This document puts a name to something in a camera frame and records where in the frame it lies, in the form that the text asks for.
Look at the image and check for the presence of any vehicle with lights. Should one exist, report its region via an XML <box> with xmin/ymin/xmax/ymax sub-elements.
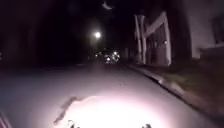
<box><xmin>94</xmin><ymin>50</ymin><xmax>121</xmax><ymax>64</ymax></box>

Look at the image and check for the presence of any grey asphalt road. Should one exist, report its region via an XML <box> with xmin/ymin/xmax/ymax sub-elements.
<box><xmin>0</xmin><ymin>61</ymin><xmax>218</xmax><ymax>128</ymax></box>

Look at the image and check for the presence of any street lamp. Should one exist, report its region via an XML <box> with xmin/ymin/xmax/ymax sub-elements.
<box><xmin>93</xmin><ymin>30</ymin><xmax>102</xmax><ymax>40</ymax></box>

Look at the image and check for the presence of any white framed gate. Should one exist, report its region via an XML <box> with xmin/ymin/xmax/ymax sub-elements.
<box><xmin>133</xmin><ymin>10</ymin><xmax>173</xmax><ymax>67</ymax></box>

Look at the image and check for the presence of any pale concrete kerb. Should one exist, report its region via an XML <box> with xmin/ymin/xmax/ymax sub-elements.
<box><xmin>128</xmin><ymin>64</ymin><xmax>224</xmax><ymax>118</ymax></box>

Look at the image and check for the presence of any robot's own part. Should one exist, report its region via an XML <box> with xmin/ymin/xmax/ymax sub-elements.
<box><xmin>68</xmin><ymin>121</ymin><xmax>81</xmax><ymax>128</ymax></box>
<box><xmin>141</xmin><ymin>123</ymin><xmax>153</xmax><ymax>128</ymax></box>

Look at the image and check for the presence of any pale building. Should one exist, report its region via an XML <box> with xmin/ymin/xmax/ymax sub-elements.
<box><xmin>180</xmin><ymin>0</ymin><xmax>224</xmax><ymax>62</ymax></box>

